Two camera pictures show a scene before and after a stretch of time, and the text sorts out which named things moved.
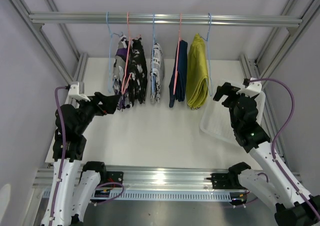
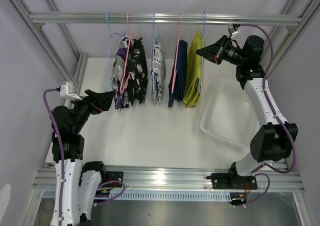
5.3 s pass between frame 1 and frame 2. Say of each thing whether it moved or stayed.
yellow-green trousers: moved
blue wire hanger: stayed
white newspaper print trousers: stayed
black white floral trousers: stayed
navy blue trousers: stayed
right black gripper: moved
